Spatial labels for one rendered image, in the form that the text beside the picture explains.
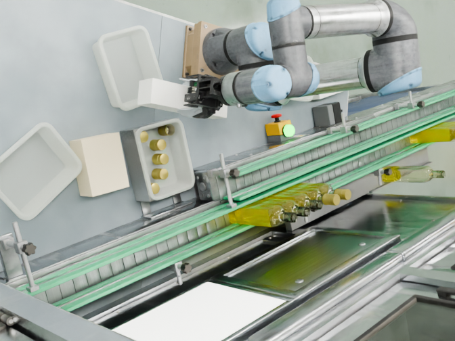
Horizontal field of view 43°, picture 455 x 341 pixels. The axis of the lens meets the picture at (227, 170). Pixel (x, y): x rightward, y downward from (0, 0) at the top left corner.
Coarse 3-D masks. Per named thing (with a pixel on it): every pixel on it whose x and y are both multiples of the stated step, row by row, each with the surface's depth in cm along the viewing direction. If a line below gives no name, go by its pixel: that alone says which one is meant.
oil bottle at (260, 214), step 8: (240, 208) 178; (248, 208) 176; (256, 208) 174; (264, 208) 171; (272, 208) 170; (280, 208) 170; (232, 216) 182; (240, 216) 179; (248, 216) 176; (256, 216) 174; (264, 216) 171; (272, 216) 169; (248, 224) 178; (256, 224) 175; (264, 224) 172; (272, 224) 169; (280, 224) 170
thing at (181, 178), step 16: (144, 128) 168; (176, 128) 178; (144, 144) 176; (176, 144) 180; (144, 160) 168; (176, 160) 182; (144, 176) 169; (176, 176) 184; (192, 176) 179; (160, 192) 175; (176, 192) 175
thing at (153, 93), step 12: (144, 84) 140; (156, 84) 139; (168, 84) 141; (144, 96) 140; (156, 96) 139; (168, 96) 141; (180, 96) 143; (156, 108) 146; (168, 108) 144; (180, 108) 143
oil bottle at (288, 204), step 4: (260, 200) 183; (264, 200) 182; (268, 200) 181; (272, 200) 180; (276, 200) 179; (280, 200) 178; (284, 200) 177; (288, 200) 176; (292, 200) 175; (276, 204) 175; (280, 204) 173; (284, 204) 173; (288, 204) 173; (292, 204) 173; (296, 204) 174; (284, 208) 172; (288, 208) 172
